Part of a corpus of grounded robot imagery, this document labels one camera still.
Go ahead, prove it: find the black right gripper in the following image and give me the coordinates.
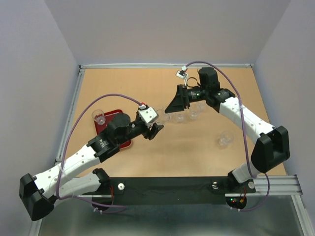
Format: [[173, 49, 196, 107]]
[[164, 85, 208, 114]]

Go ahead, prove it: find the clear glass from corner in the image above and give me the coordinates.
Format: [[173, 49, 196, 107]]
[[92, 109, 106, 125]]

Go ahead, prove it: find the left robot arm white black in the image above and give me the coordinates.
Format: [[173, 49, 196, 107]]
[[19, 107, 163, 221]]

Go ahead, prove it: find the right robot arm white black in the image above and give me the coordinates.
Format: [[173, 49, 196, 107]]
[[165, 67, 290, 192]]

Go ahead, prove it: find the red tray with gold rim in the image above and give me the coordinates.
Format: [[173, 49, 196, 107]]
[[94, 109, 132, 149]]

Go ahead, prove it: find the clear glass lone right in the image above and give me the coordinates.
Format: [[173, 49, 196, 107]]
[[218, 131, 234, 147]]

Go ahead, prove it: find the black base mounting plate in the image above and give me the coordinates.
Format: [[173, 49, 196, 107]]
[[91, 177, 256, 206]]

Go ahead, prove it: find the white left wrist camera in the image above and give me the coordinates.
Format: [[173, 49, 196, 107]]
[[137, 103, 159, 127]]

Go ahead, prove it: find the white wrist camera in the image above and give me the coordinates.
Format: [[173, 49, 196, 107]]
[[176, 69, 188, 80], [137, 103, 159, 127]]

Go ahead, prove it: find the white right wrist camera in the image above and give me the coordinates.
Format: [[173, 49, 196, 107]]
[[176, 69, 188, 80]]

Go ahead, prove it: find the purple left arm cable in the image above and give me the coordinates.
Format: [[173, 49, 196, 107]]
[[56, 93, 148, 214]]

